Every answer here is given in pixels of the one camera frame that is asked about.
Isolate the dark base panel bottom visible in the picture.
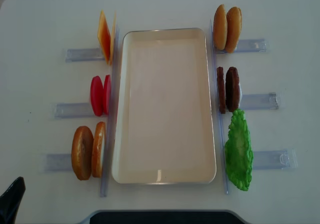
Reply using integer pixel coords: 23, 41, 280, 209
90, 211, 244, 224

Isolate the cream rectangular metal tray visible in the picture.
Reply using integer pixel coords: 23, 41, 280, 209
111, 28, 217, 185

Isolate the bread slice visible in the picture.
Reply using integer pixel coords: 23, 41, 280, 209
91, 121, 106, 178
71, 126, 94, 181

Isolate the white pusher block patty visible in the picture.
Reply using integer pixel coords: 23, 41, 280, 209
238, 82, 243, 108

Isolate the clear rail bread holder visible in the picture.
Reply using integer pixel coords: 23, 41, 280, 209
40, 154, 73, 173

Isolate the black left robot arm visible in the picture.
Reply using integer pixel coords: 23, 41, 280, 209
0, 177, 26, 224

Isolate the orange cheese slice left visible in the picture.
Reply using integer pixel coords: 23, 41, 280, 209
97, 10, 111, 64

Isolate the clear rail bun holder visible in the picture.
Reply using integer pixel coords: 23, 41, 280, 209
215, 37, 271, 54

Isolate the bun slice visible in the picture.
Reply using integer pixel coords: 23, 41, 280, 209
213, 4, 228, 50
225, 6, 242, 53

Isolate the long clear rail right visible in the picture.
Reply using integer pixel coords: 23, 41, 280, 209
209, 19, 229, 195

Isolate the red tomato slice left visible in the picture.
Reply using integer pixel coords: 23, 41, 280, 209
90, 76, 104, 116

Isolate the bun slice top outer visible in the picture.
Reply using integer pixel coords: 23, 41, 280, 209
225, 6, 242, 53

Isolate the red tomato slice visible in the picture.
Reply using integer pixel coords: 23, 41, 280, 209
103, 75, 111, 115
90, 76, 104, 116

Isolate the red tomato slice right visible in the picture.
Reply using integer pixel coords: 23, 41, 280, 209
103, 75, 111, 115

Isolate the yellow cheese slice right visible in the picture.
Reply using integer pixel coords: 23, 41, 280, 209
109, 12, 117, 65

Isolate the brown meat patty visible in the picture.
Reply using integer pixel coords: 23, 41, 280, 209
216, 67, 226, 114
225, 67, 241, 112

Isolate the clear rail patty holder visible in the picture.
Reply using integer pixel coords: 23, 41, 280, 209
239, 92, 282, 110

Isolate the brown meat patty outer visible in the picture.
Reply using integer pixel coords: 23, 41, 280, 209
225, 67, 241, 112

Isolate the long clear rail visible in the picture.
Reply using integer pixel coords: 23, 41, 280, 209
99, 24, 122, 198
209, 19, 229, 195

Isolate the green lettuce leaf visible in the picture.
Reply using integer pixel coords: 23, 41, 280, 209
224, 109, 254, 191

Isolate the clear rail cheese holder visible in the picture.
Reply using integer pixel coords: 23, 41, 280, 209
63, 48, 105, 62

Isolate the bun slice top inner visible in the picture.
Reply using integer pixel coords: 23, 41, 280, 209
213, 4, 228, 50

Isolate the clear rail lettuce holder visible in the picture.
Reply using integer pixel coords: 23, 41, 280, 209
252, 149, 298, 170

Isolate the brown meat patty inner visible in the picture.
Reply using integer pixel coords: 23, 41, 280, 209
216, 67, 226, 114

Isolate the long clear rail left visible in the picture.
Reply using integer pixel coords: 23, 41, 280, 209
99, 24, 122, 198

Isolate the clear rail tomato holder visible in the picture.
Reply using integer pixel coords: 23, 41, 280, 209
51, 103, 95, 119

